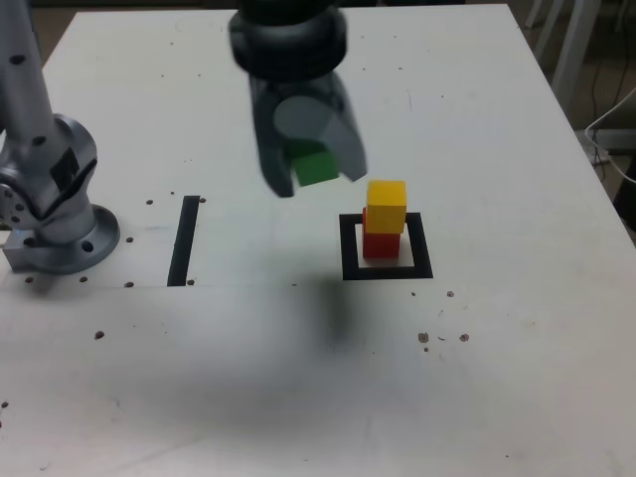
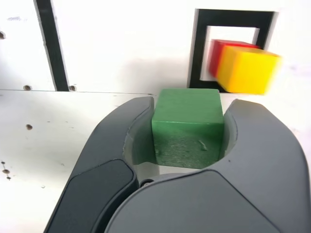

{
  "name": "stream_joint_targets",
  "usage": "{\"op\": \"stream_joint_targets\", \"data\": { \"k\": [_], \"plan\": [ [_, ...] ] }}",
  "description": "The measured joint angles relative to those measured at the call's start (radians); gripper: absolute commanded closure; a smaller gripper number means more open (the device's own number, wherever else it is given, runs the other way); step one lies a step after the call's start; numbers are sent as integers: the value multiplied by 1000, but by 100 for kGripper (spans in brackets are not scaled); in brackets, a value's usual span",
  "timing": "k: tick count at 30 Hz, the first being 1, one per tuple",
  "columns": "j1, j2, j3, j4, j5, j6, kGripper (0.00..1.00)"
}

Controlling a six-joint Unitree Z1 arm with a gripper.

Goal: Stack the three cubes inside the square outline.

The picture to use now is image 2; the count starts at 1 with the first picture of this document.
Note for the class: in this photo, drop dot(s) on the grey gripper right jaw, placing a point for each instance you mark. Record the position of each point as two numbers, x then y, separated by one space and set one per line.
243 182

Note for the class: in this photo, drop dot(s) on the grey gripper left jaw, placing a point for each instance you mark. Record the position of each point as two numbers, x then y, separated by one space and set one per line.
97 170

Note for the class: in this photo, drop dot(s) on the green cube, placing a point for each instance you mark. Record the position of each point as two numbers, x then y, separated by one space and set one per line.
187 131

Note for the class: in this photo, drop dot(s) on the yellow cube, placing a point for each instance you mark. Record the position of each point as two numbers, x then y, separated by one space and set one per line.
250 70

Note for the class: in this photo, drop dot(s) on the red cube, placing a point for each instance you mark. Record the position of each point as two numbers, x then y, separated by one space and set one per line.
215 58

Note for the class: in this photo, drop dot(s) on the black tape square outline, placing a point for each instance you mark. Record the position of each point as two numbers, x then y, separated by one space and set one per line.
196 48

